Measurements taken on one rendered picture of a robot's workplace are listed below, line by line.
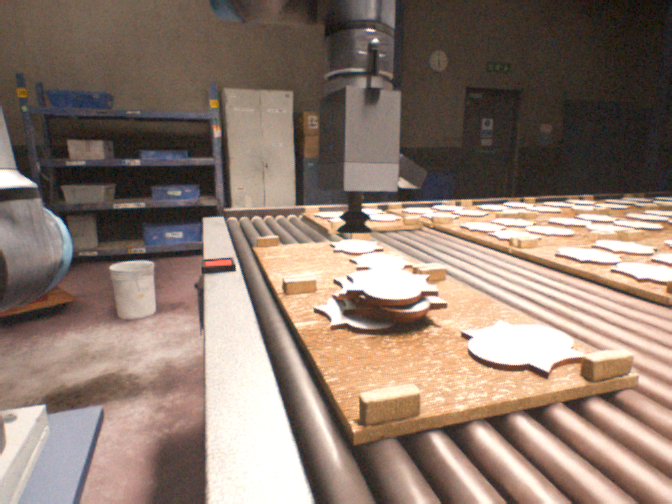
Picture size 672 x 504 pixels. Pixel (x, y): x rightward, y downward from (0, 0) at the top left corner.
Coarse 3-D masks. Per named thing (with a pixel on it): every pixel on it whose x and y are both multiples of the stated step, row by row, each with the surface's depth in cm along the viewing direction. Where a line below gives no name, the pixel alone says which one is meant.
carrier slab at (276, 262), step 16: (368, 240) 124; (256, 256) 107; (272, 256) 105; (288, 256) 105; (304, 256) 105; (320, 256) 105; (336, 256) 105; (352, 256) 105; (272, 272) 91; (288, 272) 91; (304, 272) 91; (320, 272) 91; (336, 272) 91; (352, 272) 91; (272, 288) 83; (320, 288) 81
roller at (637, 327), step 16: (416, 240) 136; (464, 256) 113; (496, 272) 100; (512, 272) 98; (528, 288) 90; (544, 288) 87; (576, 304) 79; (592, 304) 77; (608, 320) 72; (624, 320) 70; (656, 336) 65
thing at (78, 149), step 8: (72, 144) 453; (80, 144) 454; (88, 144) 455; (96, 144) 456; (104, 144) 460; (112, 144) 481; (72, 152) 454; (80, 152) 455; (88, 152) 456; (96, 152) 457; (104, 152) 460; (112, 152) 479
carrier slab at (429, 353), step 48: (336, 288) 80; (336, 336) 60; (384, 336) 60; (432, 336) 60; (336, 384) 47; (384, 384) 47; (432, 384) 47; (480, 384) 47; (528, 384) 47; (576, 384) 48; (624, 384) 49; (384, 432) 41
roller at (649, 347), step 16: (400, 240) 136; (432, 256) 117; (448, 256) 112; (480, 272) 98; (512, 288) 87; (544, 304) 79; (560, 304) 77; (576, 320) 72; (592, 320) 70; (608, 336) 67; (624, 336) 65; (640, 336) 64; (656, 352) 60
